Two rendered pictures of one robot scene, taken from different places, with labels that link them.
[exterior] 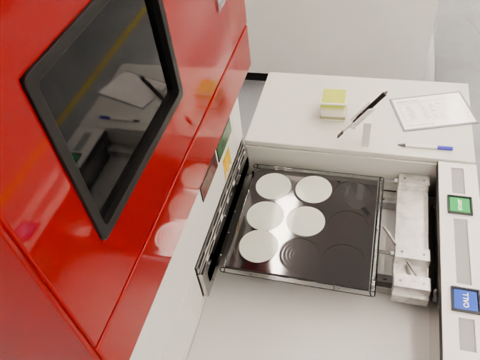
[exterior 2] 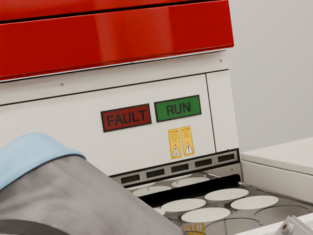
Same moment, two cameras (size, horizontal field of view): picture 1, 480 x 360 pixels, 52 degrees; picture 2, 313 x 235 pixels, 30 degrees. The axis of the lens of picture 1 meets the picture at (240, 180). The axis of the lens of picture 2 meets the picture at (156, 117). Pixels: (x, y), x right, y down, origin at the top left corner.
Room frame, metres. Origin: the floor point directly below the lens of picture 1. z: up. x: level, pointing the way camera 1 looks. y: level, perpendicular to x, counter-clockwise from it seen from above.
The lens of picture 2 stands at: (-0.03, -0.96, 1.23)
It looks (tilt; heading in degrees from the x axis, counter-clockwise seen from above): 6 degrees down; 48
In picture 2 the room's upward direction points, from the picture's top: 8 degrees counter-clockwise
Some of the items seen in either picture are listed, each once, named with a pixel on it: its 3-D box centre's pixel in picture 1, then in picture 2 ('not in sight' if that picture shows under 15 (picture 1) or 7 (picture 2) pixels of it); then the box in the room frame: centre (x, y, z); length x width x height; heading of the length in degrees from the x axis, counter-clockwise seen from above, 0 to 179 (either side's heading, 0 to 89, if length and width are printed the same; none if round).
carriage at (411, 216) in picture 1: (411, 237); not in sight; (0.71, -0.41, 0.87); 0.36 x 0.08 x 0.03; 160
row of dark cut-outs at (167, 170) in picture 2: (222, 200); (155, 173); (0.85, 0.05, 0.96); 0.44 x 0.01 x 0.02; 160
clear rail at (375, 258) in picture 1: (377, 231); not in sight; (0.72, -0.32, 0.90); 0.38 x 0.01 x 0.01; 160
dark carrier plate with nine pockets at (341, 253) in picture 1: (306, 221); (206, 216); (0.78, -0.15, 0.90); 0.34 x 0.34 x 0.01; 70
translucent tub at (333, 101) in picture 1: (333, 105); not in sight; (1.11, -0.30, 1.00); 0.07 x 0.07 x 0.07; 72
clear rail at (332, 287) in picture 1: (294, 281); not in sight; (0.61, -0.09, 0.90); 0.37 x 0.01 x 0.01; 70
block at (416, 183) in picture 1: (413, 182); not in sight; (0.86, -0.47, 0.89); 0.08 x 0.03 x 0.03; 70
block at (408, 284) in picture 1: (411, 284); not in sight; (0.56, -0.35, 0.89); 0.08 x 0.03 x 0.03; 70
